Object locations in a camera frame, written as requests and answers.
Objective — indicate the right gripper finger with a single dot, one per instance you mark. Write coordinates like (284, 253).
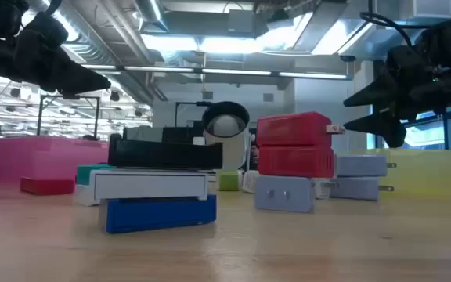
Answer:
(386, 125)
(382, 92)

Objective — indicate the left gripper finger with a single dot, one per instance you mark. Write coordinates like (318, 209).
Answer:
(80, 74)
(76, 91)

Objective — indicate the yellow plastic bin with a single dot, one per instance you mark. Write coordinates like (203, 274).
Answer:
(433, 176)

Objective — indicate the teal block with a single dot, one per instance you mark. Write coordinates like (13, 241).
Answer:
(86, 174)

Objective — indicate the red wall charger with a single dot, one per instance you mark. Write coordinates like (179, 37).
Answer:
(296, 161)
(294, 129)

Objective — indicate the red block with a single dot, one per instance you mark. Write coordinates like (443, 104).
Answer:
(47, 186)

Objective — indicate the black digital clock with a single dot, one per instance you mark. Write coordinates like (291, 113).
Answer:
(163, 156)

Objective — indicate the lavender wall charger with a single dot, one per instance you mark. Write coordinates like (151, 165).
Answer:
(284, 194)

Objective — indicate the small green cube charger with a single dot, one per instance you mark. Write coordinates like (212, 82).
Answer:
(228, 181)

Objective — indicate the pink plastic bin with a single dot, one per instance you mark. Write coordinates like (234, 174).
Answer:
(33, 156)

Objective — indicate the dark desk equipment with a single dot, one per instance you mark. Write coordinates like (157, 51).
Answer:
(178, 135)

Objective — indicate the white flat block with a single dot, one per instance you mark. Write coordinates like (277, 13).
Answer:
(147, 186)

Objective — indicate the white cup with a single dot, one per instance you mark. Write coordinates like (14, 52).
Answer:
(198, 141)

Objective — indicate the person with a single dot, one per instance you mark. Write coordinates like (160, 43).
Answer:
(254, 152)

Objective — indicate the blue flat block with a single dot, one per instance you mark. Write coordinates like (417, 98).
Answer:
(155, 213)

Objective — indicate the black stand frame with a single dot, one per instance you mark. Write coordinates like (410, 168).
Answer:
(69, 96)

